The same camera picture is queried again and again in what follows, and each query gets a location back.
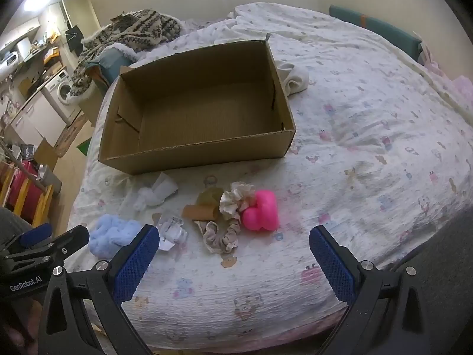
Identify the light blue fluffy scrunchie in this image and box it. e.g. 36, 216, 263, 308
88, 214, 142, 260

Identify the clear plastic barcode packet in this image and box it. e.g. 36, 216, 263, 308
156, 212, 188, 252

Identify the brown cardboard tube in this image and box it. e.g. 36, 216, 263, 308
181, 204, 220, 221

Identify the white sock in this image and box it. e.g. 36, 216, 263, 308
133, 172, 178, 212

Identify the beige lace scrunchie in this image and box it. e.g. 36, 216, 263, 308
194, 219, 241, 255

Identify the pink rubber duck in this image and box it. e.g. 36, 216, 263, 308
241, 190, 280, 232

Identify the olive brown paper scrap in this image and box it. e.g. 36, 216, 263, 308
195, 187, 224, 208

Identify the cream ruffled scrunchie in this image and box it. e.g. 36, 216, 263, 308
219, 182, 256, 220

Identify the red suitcase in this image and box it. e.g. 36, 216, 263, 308
6, 159, 45, 220

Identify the yellow wooden chair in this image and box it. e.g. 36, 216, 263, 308
1, 162, 54, 227

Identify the green floor mat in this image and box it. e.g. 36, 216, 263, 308
77, 138, 91, 156

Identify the white kitchen cabinet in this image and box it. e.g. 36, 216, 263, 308
10, 91, 66, 147

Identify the white patterned bed quilt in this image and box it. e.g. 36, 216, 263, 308
66, 1, 473, 354

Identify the white washing machine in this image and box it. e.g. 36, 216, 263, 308
41, 67, 80, 126

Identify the brown cardboard box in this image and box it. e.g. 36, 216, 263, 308
99, 40, 296, 175

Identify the teal cushion with fleece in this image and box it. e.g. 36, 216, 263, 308
86, 43, 139, 93

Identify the cream folded cloth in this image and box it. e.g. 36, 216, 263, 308
276, 61, 310, 96

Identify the patterned knit blanket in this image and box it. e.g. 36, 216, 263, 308
68, 9, 184, 101

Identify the teal headboard cushion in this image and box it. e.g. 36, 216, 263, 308
329, 5, 422, 61

